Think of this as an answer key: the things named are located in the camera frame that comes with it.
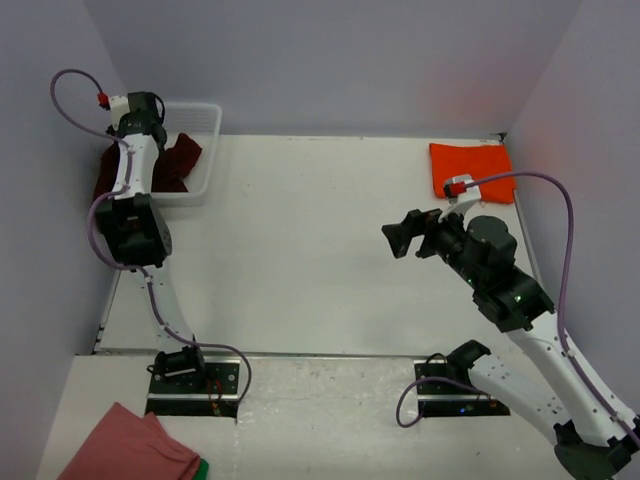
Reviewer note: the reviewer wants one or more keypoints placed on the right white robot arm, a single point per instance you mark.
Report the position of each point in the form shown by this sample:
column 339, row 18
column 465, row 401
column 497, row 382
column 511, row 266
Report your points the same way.
column 589, row 440

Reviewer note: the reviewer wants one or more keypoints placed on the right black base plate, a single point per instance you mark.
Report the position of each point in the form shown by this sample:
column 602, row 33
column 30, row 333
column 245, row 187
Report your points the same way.
column 443, row 400

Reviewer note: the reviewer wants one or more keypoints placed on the pink folded t-shirt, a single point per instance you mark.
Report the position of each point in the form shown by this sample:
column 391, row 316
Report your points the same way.
column 125, row 446

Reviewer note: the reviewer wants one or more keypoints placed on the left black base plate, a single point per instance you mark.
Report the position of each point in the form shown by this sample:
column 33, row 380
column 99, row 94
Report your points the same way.
column 215, row 394

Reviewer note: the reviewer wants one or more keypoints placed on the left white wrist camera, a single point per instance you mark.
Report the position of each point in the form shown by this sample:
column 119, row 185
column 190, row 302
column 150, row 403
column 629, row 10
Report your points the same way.
column 117, row 106

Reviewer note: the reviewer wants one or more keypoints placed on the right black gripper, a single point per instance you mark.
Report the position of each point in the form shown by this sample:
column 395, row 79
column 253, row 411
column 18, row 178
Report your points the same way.
column 418, row 223

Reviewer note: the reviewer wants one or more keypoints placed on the green cloth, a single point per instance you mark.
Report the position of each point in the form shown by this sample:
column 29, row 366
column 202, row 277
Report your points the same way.
column 202, row 470

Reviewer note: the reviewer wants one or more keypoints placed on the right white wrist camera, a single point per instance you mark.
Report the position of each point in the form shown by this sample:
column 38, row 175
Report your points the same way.
column 461, row 196

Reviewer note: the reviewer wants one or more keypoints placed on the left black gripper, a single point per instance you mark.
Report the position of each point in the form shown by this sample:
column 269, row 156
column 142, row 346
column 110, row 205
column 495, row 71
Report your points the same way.
column 110, row 130

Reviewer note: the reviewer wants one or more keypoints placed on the folded orange t-shirt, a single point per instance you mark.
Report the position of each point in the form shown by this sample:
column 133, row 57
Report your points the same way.
column 477, row 161

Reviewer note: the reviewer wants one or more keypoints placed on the white plastic basket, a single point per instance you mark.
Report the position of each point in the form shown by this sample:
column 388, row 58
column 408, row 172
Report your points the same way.
column 201, row 122

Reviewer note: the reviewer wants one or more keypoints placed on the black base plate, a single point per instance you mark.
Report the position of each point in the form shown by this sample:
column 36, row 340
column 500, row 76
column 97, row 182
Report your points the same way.
column 215, row 394
column 443, row 400

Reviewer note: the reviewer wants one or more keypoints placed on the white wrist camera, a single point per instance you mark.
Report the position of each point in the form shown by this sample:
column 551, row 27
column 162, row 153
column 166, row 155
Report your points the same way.
column 461, row 196
column 117, row 106

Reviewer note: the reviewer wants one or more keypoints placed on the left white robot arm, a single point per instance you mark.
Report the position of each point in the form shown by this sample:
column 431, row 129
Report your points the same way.
column 138, row 237

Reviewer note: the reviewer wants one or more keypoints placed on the dark red t-shirt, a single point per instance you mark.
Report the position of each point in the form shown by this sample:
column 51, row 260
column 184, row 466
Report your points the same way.
column 170, row 170

